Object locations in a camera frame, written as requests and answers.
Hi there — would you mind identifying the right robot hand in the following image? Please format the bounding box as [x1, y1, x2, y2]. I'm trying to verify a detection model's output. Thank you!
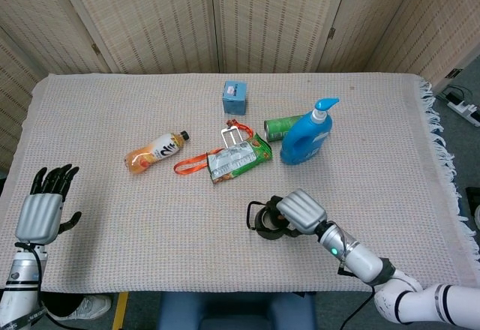
[268, 188, 328, 238]

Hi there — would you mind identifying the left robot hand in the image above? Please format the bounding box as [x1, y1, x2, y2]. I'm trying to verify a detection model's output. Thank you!
[14, 163, 83, 245]

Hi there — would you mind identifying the black round container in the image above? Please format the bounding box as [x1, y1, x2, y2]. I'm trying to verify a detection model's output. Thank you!
[246, 194, 301, 241]

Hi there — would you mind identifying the blue pump bottle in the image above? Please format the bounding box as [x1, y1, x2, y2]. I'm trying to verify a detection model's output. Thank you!
[280, 97, 341, 165]

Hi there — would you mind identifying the green snack bag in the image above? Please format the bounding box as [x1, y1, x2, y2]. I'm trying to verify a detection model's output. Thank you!
[205, 133, 273, 185]

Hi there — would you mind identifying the green chips can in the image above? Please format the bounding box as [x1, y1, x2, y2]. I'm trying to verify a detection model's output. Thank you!
[263, 114, 305, 143]

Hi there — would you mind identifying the black trouser leg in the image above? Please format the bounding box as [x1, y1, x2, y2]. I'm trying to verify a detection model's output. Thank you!
[40, 291, 84, 320]

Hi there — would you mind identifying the white sneaker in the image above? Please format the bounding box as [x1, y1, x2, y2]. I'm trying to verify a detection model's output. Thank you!
[55, 294, 113, 322]

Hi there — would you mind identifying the woven fringed tablecloth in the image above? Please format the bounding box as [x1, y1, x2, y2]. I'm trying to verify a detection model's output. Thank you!
[0, 72, 472, 293]

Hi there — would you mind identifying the blue chair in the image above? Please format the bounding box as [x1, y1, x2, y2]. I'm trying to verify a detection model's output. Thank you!
[157, 291, 318, 330]

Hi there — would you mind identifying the small blue box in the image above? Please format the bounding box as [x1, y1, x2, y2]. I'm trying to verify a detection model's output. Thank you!
[221, 80, 248, 116]

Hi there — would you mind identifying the orange juice bottle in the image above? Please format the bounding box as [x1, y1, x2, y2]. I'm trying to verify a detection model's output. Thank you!
[124, 130, 191, 176]

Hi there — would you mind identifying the white power strip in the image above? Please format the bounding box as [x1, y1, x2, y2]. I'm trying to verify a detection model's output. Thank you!
[444, 85, 480, 128]

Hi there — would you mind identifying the woven folding screen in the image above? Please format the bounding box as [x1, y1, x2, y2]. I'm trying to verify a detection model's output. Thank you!
[0, 0, 480, 172]

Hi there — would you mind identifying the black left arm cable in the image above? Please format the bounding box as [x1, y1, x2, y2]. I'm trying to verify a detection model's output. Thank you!
[14, 242, 72, 330]

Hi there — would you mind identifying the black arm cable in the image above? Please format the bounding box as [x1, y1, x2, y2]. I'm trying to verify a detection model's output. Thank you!
[337, 228, 377, 330]
[14, 242, 72, 330]

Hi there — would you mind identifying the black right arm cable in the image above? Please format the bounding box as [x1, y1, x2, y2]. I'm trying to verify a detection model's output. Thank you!
[337, 228, 377, 330]

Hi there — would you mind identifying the orange lanyard with metal clip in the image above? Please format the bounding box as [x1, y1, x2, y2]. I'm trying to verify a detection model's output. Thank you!
[173, 118, 260, 176]

